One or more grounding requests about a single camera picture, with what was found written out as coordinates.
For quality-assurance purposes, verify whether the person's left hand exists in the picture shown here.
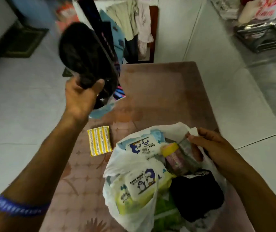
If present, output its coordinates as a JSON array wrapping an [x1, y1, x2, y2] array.
[[64, 76, 105, 123]]

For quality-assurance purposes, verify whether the person's right hand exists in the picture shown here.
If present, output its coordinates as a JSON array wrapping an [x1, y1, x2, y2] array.
[[187, 127, 245, 177]]

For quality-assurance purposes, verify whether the black cloth bundle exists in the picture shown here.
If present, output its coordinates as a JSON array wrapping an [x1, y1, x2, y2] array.
[[59, 22, 119, 109]]

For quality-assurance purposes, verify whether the white plastic bag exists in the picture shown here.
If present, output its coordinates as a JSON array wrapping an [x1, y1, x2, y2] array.
[[102, 122, 228, 232]]

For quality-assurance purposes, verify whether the person's right forearm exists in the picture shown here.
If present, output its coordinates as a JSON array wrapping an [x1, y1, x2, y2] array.
[[225, 155, 276, 232]]

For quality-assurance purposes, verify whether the person's left forearm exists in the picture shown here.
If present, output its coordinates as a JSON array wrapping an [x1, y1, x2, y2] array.
[[0, 111, 89, 232]]

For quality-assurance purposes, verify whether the clear plastic bottle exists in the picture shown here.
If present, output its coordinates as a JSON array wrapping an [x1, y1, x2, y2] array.
[[178, 138, 203, 172]]

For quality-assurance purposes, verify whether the light blue cloth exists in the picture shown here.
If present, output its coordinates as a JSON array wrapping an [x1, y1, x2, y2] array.
[[89, 99, 116, 119]]

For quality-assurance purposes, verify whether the pink bottle with yellow cap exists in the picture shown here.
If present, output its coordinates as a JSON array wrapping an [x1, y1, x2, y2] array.
[[161, 142, 189, 176]]

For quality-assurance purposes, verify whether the blue hanging garment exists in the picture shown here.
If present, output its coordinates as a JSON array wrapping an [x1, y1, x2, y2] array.
[[99, 10, 126, 64]]

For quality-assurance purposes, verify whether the black folded garment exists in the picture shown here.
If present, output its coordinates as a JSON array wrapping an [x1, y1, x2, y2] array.
[[169, 169, 225, 222]]

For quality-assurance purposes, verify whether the yellow striped packet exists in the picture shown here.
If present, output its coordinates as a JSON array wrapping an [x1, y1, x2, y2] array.
[[87, 126, 113, 157]]

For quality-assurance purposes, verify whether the small baby wipes pack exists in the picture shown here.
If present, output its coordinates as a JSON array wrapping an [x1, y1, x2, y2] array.
[[117, 133, 165, 160]]

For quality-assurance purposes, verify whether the pink floral table cover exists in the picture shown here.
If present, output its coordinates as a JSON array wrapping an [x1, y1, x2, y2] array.
[[39, 61, 255, 232]]

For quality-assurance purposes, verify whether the dark patterned hanging garment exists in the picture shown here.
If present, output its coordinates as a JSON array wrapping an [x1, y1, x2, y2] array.
[[77, 0, 126, 100]]

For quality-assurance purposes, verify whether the large baby wipes pack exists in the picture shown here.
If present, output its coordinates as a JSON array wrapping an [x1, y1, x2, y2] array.
[[109, 162, 175, 213]]

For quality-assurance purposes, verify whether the beige hanging shirt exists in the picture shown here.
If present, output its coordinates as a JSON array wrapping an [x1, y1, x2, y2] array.
[[106, 0, 139, 41]]

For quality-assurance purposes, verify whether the pink hanging garment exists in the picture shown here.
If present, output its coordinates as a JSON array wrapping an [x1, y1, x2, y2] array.
[[135, 0, 154, 61]]

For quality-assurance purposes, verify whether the orange packet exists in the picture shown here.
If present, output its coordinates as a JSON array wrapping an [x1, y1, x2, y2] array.
[[55, 2, 80, 33]]

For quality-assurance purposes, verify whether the brown wooden board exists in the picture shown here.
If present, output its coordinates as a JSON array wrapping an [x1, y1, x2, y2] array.
[[138, 6, 159, 63]]

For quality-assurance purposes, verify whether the green packet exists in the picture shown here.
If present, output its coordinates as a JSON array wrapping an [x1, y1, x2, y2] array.
[[152, 191, 185, 232]]

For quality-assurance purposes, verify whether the dark doormat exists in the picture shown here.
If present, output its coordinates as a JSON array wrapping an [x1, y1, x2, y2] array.
[[0, 20, 49, 58]]

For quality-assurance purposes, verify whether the blue plastic container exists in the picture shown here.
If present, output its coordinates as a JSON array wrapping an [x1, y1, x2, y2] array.
[[9, 0, 57, 30]]

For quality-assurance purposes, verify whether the blue wristband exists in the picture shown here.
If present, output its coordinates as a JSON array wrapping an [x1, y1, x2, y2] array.
[[0, 194, 51, 218]]

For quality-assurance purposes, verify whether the white bag with red print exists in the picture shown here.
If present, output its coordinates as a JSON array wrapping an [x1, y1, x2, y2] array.
[[238, 0, 276, 24]]

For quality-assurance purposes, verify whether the metal wire rack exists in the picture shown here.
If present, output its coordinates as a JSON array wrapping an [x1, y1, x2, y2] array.
[[233, 19, 276, 54]]

